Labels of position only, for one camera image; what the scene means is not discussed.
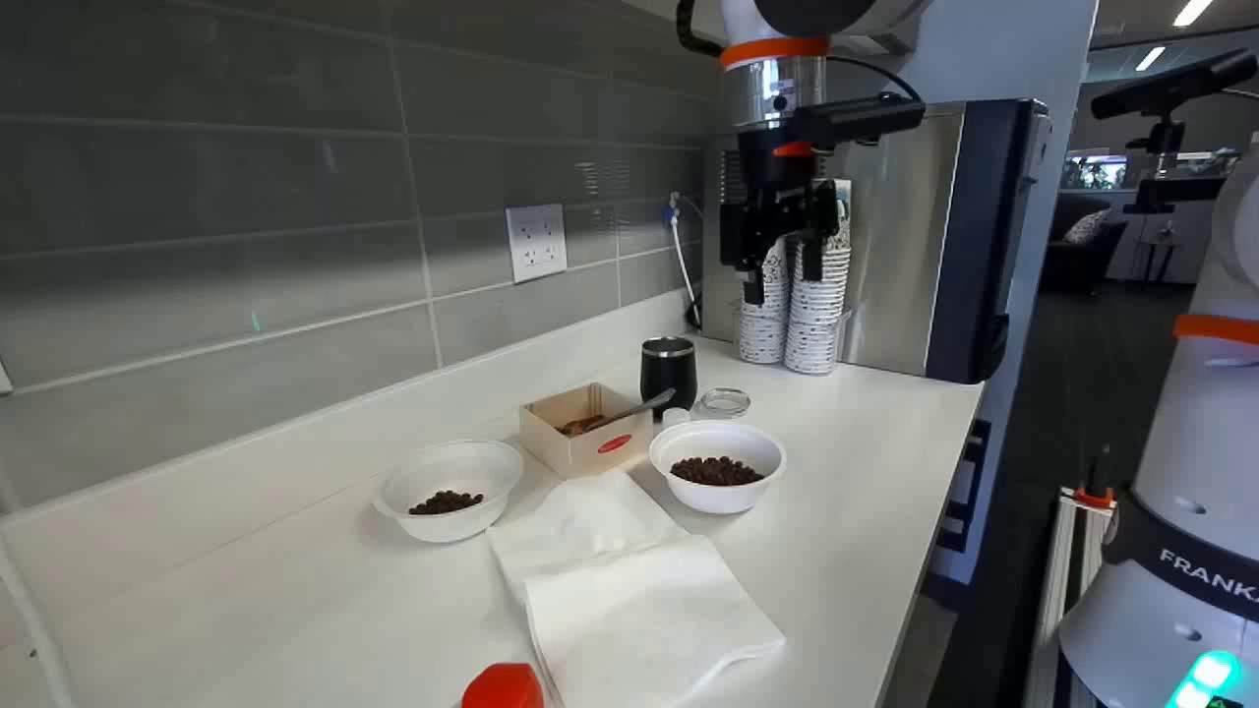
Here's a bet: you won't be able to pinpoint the metal spoon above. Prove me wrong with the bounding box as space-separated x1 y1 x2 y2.
559 387 679 438

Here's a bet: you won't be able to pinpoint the red cap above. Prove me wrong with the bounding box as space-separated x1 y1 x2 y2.
460 662 546 708

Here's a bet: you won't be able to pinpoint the clear glass lid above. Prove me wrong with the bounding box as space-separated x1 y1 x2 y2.
690 386 752 423

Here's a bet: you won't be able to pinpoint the camera on mount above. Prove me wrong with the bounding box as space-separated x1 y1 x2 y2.
1089 48 1259 215

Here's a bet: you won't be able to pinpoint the dark armchair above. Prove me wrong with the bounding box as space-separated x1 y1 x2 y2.
1041 195 1130 294

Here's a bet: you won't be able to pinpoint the white bowl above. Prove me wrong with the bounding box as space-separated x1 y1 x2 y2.
648 420 788 516
373 439 525 545

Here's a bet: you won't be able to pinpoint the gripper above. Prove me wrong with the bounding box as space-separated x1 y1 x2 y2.
719 128 843 307

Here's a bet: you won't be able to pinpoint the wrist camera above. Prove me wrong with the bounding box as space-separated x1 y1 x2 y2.
787 92 927 150

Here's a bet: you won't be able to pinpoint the white paper napkin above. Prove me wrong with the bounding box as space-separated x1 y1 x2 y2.
522 534 789 708
488 469 691 603

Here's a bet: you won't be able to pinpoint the black tumbler with steel rim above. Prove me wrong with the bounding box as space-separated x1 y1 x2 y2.
639 336 699 421

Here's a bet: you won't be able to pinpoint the stack of patterned paper cups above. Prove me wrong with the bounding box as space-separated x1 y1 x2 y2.
783 180 854 377
738 236 794 366

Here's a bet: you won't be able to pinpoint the white cable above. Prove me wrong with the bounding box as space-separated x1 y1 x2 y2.
668 192 703 330

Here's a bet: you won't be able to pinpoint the window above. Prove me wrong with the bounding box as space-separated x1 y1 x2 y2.
1059 152 1129 192

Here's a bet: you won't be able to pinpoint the stainless steel coffee machine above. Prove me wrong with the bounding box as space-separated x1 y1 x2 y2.
702 98 1051 385

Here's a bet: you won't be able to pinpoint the white wall socket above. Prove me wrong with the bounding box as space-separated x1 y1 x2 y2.
506 204 570 285

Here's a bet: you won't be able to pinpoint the patterned cushion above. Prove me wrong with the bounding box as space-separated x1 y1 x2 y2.
1062 206 1113 246

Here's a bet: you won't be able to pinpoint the small cardboard box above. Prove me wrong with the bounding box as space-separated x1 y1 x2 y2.
518 382 655 481

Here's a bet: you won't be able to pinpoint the heap of coffee beans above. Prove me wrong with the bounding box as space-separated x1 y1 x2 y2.
670 455 766 488
407 489 486 517

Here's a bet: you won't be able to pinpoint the small side table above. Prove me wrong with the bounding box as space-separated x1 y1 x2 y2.
1134 224 1184 288

